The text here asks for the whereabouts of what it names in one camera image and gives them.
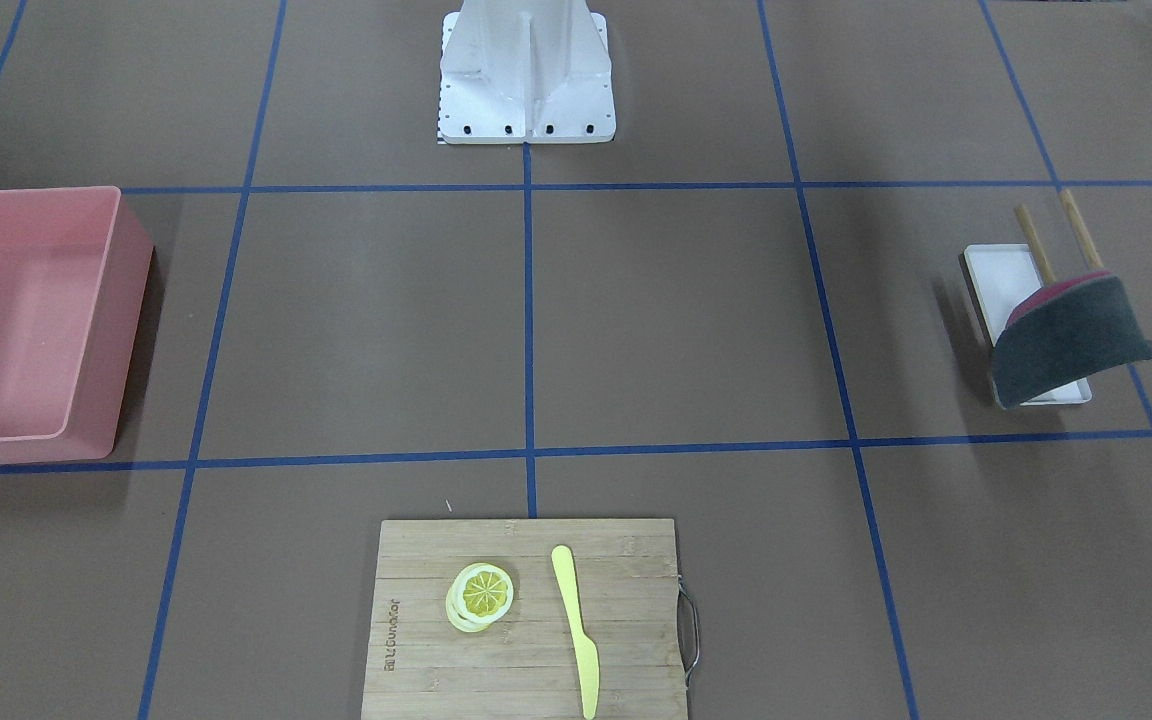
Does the grey and red cloth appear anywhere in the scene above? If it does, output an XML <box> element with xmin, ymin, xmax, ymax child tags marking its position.
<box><xmin>991</xmin><ymin>270</ymin><xmax>1152</xmax><ymax>409</ymax></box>

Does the yellow lemon slice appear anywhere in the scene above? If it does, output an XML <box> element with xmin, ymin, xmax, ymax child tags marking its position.
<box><xmin>444</xmin><ymin>562</ymin><xmax>515</xmax><ymax>632</ymax></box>

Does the bamboo cutting board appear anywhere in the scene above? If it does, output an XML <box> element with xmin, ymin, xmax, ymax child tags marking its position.
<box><xmin>361</xmin><ymin>520</ymin><xmax>689</xmax><ymax>719</ymax></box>

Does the yellow plastic knife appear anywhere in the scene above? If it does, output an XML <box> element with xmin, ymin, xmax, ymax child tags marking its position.
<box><xmin>550</xmin><ymin>544</ymin><xmax>602</xmax><ymax>719</ymax></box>

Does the white rectangular tray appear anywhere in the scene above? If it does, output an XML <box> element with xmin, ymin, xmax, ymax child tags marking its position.
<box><xmin>963</xmin><ymin>243</ymin><xmax>1043</xmax><ymax>351</ymax></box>

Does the wooden towel rack bar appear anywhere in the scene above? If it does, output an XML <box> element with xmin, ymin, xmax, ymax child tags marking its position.
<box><xmin>1014</xmin><ymin>204</ymin><xmax>1056</xmax><ymax>287</ymax></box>

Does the pink plastic bin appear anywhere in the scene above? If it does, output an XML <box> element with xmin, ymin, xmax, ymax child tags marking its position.
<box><xmin>0</xmin><ymin>185</ymin><xmax>154</xmax><ymax>465</ymax></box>

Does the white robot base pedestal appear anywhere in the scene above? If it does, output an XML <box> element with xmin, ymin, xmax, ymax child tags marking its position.
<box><xmin>435</xmin><ymin>1</ymin><xmax>617</xmax><ymax>145</ymax></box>

